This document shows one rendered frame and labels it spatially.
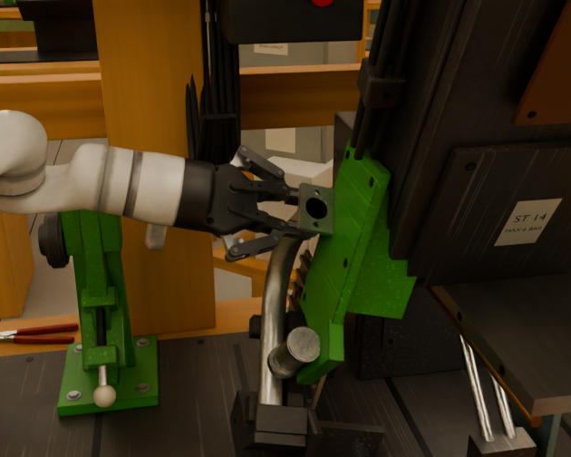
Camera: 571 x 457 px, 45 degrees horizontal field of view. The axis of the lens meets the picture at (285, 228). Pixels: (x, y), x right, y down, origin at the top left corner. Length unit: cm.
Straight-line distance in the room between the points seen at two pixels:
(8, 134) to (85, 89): 39
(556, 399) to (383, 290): 21
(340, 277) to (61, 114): 55
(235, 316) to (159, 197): 50
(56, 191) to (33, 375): 39
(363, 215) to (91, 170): 27
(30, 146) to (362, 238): 33
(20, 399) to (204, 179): 45
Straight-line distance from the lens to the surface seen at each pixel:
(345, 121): 96
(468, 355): 77
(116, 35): 98
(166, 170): 71
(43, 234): 91
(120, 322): 94
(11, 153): 69
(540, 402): 62
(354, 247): 69
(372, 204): 67
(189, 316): 113
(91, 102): 109
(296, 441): 80
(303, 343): 73
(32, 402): 101
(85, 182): 71
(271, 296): 85
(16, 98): 110
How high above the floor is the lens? 149
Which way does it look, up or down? 24 degrees down
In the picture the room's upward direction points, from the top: straight up
